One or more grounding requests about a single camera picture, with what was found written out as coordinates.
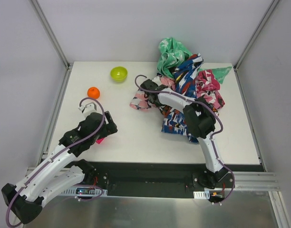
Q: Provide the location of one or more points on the magenta white patterned cloth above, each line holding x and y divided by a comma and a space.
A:
208, 87

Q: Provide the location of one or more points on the pink navy patterned cloth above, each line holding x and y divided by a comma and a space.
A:
140, 102

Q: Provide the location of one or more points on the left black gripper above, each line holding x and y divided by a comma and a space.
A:
110, 124

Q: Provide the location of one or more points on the left aluminium frame post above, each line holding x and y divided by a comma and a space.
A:
49, 31

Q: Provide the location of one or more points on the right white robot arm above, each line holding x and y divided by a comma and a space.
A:
201, 123

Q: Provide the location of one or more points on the orange toy fruit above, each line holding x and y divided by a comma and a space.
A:
93, 92

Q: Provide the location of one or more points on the pink toy cube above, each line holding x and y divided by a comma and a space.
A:
99, 141

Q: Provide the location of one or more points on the left slotted cable duct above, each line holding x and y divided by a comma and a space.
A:
84, 192

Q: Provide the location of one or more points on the blue white red patterned cloth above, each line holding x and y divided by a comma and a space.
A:
185, 84

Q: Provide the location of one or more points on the slotted cable duct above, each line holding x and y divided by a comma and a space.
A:
202, 195
84, 192

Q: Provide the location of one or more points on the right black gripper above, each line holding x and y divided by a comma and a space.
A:
149, 94

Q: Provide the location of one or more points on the green white patterned cloth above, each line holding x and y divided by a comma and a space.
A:
172, 54

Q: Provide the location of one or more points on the right slotted cable duct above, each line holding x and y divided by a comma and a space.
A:
202, 195

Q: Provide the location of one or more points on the aluminium frame post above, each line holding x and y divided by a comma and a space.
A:
261, 25
49, 31

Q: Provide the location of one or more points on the right aluminium frame post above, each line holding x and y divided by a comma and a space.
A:
261, 25

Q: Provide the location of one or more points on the aluminium front rail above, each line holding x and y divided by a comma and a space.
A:
244, 177

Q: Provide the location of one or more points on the lime green plastic bowl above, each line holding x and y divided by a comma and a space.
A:
119, 74

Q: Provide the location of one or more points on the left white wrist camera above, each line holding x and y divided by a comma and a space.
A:
88, 109

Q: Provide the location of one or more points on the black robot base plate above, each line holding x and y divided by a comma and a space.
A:
154, 180

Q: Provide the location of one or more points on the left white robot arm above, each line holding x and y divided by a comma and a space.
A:
59, 171

